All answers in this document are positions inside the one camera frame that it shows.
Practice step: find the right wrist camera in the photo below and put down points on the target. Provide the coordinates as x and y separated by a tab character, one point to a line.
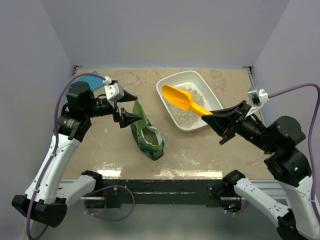
258	97

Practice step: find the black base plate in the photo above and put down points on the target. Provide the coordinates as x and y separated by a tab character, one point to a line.
210	193

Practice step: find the yellow plastic scoop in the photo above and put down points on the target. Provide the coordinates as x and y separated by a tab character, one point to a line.
183	100

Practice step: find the white litter box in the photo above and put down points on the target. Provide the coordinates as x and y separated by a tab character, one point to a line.
195	79

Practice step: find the blue studded plate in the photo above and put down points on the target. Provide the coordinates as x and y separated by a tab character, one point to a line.
94	83

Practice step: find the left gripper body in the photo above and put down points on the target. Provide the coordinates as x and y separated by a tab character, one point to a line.
116	114

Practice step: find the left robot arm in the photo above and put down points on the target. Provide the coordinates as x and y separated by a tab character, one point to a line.
43	201

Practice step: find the grey cat litter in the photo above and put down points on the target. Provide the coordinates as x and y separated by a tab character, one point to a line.
186	119

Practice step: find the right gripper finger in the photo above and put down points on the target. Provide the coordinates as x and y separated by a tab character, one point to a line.
238	109
222	124

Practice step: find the green litter bag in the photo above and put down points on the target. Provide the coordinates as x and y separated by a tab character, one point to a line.
147	137

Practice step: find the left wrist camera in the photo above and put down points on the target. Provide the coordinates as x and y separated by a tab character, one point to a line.
114	92

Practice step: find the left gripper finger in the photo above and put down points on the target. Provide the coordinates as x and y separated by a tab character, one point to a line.
124	96
127	118

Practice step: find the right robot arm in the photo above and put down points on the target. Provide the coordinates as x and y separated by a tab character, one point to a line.
289	166

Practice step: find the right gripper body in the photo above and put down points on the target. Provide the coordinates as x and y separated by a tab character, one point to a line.
241	115

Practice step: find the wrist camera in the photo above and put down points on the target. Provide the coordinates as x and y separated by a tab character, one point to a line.
114	92
258	97

